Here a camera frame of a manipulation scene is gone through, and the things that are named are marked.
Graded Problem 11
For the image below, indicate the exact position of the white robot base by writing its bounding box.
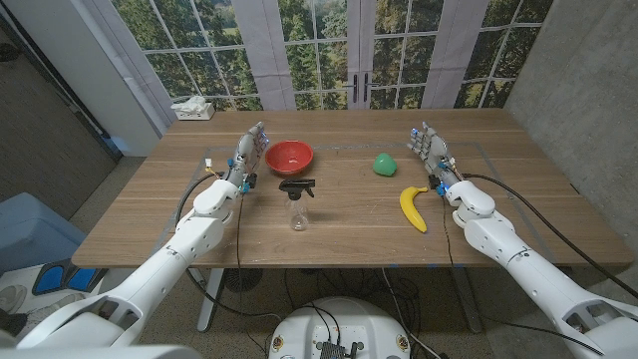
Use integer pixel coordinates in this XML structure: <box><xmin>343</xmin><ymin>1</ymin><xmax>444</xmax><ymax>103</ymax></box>
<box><xmin>267</xmin><ymin>296</ymin><xmax>413</xmax><ymax>359</ymax></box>

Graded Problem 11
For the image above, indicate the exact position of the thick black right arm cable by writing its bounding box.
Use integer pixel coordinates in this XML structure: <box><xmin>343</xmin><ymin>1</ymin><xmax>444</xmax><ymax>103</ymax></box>
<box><xmin>461</xmin><ymin>173</ymin><xmax>638</xmax><ymax>300</ymax></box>

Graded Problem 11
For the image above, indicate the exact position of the green toy apple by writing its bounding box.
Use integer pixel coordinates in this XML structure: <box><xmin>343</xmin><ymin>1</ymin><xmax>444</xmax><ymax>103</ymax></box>
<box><xmin>372</xmin><ymin>152</ymin><xmax>399</xmax><ymax>178</ymax></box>

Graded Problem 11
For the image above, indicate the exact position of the small grey sneaker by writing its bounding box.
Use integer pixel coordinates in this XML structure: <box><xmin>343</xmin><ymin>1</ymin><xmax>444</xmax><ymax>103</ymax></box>
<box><xmin>0</xmin><ymin>284</ymin><xmax>27</xmax><ymax>315</ymax></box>

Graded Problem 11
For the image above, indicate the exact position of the blue-grey box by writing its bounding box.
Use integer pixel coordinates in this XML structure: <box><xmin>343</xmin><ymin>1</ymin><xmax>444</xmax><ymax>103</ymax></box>
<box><xmin>0</xmin><ymin>191</ymin><xmax>89</xmax><ymax>275</ymax></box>

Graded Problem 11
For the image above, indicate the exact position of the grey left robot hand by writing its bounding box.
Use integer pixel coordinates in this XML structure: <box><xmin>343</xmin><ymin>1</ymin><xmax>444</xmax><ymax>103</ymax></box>
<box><xmin>222</xmin><ymin>121</ymin><xmax>271</xmax><ymax>188</ymax></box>

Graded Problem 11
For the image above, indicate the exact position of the thin black left wrist cable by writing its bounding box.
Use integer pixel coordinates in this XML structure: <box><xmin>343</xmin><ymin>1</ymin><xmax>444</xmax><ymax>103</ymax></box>
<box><xmin>235</xmin><ymin>191</ymin><xmax>246</xmax><ymax>305</ymax></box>

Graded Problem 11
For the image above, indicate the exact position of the white floor cable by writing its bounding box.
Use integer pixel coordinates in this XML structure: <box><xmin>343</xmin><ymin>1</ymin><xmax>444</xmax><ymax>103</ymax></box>
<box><xmin>381</xmin><ymin>267</ymin><xmax>443</xmax><ymax>359</ymax></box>

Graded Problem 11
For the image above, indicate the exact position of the round black floor fan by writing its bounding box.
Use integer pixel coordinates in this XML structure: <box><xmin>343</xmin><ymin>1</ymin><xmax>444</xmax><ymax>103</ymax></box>
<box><xmin>222</xmin><ymin>267</ymin><xmax>264</xmax><ymax>293</ymax></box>

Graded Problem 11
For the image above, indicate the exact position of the white tissue box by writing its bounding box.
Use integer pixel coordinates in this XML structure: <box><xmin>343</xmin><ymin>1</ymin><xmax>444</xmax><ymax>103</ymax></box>
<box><xmin>169</xmin><ymin>95</ymin><xmax>216</xmax><ymax>122</ymax></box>

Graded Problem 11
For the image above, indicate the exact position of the white table leg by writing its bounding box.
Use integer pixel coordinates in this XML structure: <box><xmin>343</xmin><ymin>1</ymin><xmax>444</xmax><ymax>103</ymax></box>
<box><xmin>196</xmin><ymin>267</ymin><xmax>226</xmax><ymax>334</ymax></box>

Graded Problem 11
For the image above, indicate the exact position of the yellow toy banana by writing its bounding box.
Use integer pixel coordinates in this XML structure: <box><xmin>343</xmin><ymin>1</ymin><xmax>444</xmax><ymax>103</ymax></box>
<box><xmin>399</xmin><ymin>185</ymin><xmax>430</xmax><ymax>234</ymax></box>

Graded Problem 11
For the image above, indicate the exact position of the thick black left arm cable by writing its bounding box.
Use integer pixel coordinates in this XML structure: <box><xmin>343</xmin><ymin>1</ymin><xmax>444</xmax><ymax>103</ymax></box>
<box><xmin>173</xmin><ymin>172</ymin><xmax>283</xmax><ymax>320</ymax></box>

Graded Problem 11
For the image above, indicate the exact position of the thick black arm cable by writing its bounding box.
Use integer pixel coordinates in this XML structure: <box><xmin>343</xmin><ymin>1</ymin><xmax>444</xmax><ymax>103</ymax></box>
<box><xmin>173</xmin><ymin>172</ymin><xmax>283</xmax><ymax>320</ymax></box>
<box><xmin>461</xmin><ymin>173</ymin><xmax>638</xmax><ymax>300</ymax></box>

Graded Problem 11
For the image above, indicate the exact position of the dark trouser leg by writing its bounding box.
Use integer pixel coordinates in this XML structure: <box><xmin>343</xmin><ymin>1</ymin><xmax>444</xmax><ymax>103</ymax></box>
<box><xmin>0</xmin><ymin>308</ymin><xmax>29</xmax><ymax>338</ymax></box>

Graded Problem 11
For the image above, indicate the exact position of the blue and black foot pedal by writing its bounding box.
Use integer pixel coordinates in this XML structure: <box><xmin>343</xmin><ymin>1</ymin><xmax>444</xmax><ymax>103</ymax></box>
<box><xmin>31</xmin><ymin>258</ymin><xmax>109</xmax><ymax>296</ymax></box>

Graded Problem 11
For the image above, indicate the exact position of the white robot chest edge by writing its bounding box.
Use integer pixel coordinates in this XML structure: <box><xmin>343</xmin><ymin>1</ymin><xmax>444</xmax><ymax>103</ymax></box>
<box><xmin>0</xmin><ymin>344</ymin><xmax>203</xmax><ymax>359</ymax></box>

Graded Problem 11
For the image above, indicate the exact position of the large grey sneaker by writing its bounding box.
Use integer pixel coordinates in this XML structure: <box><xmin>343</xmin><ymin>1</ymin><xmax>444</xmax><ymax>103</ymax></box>
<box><xmin>24</xmin><ymin>292</ymin><xmax>86</xmax><ymax>325</ymax></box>

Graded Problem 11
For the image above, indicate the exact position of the red bowl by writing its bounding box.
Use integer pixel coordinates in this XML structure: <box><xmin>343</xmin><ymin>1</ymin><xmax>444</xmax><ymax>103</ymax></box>
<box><xmin>264</xmin><ymin>140</ymin><xmax>315</xmax><ymax>177</ymax></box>

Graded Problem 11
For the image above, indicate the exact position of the clear spray bottle black head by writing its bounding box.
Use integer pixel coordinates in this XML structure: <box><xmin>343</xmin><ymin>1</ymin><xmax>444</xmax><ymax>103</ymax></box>
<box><xmin>278</xmin><ymin>179</ymin><xmax>316</xmax><ymax>232</ymax></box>

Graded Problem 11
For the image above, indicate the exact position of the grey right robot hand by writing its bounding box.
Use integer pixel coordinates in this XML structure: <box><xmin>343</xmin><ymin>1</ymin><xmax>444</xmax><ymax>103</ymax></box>
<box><xmin>407</xmin><ymin>121</ymin><xmax>463</xmax><ymax>188</ymax></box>

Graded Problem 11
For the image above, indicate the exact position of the printed window backdrop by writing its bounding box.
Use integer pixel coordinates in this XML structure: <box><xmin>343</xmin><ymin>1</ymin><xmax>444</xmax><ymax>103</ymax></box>
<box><xmin>82</xmin><ymin>0</ymin><xmax>554</xmax><ymax>112</ymax></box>

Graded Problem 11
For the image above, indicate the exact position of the grey table leg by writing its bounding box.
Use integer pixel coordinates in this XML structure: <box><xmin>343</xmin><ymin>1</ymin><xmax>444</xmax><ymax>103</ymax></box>
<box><xmin>451</xmin><ymin>266</ymin><xmax>483</xmax><ymax>334</ymax></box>

